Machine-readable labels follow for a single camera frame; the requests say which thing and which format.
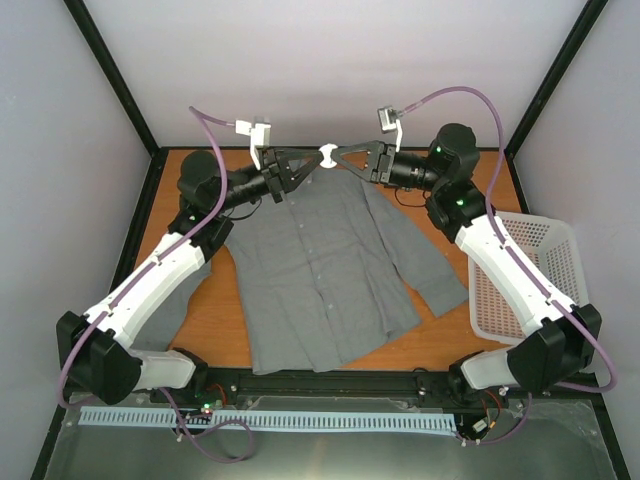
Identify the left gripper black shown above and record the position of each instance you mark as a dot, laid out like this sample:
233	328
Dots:
278	173

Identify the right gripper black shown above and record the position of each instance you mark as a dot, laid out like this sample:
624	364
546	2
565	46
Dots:
374	150

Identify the white round brooch backing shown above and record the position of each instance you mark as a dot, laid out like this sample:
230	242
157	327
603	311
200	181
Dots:
326	151

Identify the grey button-up shirt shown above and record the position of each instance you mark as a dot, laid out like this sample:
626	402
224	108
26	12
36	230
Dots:
324	276

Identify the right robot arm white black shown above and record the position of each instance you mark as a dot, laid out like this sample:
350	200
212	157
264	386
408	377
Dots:
559	333

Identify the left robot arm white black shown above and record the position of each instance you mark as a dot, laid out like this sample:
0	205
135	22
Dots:
96	348

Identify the white plastic perforated basket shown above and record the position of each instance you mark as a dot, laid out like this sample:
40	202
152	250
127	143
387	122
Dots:
509	295

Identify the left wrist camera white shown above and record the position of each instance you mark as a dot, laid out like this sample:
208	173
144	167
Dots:
259	133

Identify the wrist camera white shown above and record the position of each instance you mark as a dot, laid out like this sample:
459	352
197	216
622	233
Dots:
390	122
259	133

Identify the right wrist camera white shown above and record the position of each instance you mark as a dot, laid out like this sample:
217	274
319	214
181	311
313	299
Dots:
390	122

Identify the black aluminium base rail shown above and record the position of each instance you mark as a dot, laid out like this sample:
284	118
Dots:
419	387

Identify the left black frame post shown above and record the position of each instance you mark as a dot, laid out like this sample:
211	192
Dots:
104	58

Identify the black frame post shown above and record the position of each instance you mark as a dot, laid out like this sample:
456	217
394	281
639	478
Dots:
571	46
104	58

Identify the right black frame post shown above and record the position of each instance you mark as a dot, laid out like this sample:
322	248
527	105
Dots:
571	46

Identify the light blue slotted cable duct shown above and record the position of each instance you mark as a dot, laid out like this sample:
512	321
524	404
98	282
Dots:
274	421

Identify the metal base plate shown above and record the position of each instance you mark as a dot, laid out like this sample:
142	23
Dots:
539	439

